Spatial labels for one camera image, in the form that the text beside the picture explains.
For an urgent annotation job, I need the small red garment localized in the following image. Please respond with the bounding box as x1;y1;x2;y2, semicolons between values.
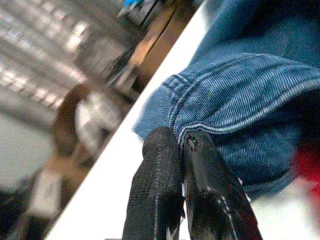
291;142;320;201

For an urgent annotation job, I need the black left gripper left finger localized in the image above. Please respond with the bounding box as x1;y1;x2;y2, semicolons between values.
122;126;186;240

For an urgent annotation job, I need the white table with black legs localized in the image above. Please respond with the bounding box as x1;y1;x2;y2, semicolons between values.
44;0;320;240

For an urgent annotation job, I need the blue denim garment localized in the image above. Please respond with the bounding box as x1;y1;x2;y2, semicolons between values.
132;0;320;201

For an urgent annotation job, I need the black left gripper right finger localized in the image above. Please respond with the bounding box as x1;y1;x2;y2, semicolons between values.
182;131;263;240

